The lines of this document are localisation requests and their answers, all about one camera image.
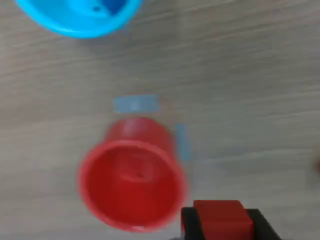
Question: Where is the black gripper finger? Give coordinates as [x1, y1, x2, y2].
[245, 208, 281, 240]
[180, 207, 206, 240]

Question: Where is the blue cube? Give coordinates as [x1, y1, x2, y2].
[99, 0, 127, 16]

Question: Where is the red plastic cup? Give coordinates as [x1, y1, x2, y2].
[76, 116, 189, 234]

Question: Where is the red cube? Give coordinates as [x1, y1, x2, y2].
[193, 199, 255, 240]

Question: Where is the blue plastic bin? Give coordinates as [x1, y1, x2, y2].
[13, 0, 145, 40]

